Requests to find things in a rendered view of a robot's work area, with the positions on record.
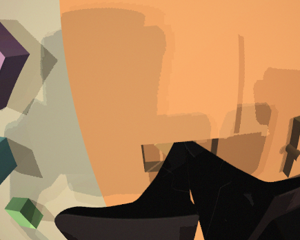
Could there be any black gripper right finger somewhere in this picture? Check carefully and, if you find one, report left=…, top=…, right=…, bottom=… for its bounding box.
left=183, top=140, right=300, bottom=240

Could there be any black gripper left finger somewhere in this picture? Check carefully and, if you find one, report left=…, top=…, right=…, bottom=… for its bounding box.
left=54, top=142, right=199, bottom=240

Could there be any light teal cube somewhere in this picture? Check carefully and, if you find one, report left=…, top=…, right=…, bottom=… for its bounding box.
left=0, top=137, right=17, bottom=185

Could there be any tan cube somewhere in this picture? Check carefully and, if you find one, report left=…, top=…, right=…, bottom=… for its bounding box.
left=153, top=143, right=174, bottom=156

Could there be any light green block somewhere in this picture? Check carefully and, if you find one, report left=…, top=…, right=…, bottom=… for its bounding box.
left=4, top=197, right=44, bottom=230

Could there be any purple cube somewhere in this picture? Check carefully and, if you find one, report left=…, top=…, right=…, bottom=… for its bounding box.
left=0, top=22, right=29, bottom=110

